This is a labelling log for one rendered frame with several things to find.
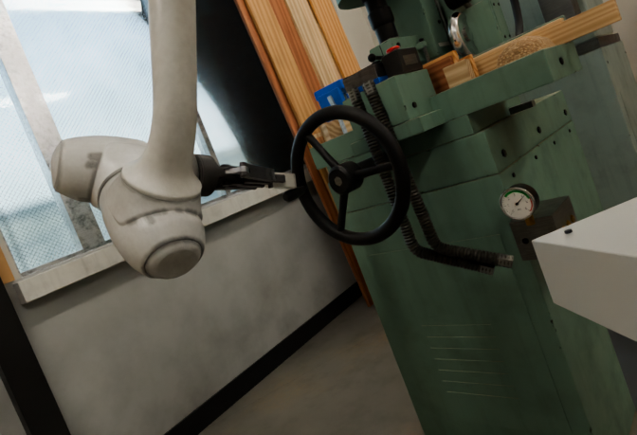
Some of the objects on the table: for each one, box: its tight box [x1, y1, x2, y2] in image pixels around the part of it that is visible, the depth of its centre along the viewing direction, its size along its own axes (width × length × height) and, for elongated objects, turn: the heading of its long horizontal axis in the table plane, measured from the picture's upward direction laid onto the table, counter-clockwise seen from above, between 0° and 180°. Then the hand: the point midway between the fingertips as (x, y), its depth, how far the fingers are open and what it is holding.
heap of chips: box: [491, 36, 556, 71], centre depth 87 cm, size 9×14×4 cm, turn 35°
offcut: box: [443, 59, 476, 88], centre depth 92 cm, size 4×4×4 cm
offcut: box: [321, 119, 343, 141], centre depth 118 cm, size 4×4×4 cm
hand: (280, 180), depth 94 cm, fingers closed
